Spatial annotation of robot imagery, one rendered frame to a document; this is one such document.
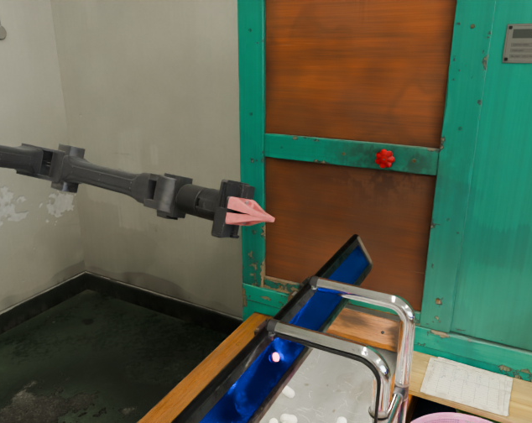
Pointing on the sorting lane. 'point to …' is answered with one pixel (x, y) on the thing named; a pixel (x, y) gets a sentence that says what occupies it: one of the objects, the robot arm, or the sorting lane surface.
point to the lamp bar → (276, 348)
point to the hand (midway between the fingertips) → (268, 218)
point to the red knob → (384, 159)
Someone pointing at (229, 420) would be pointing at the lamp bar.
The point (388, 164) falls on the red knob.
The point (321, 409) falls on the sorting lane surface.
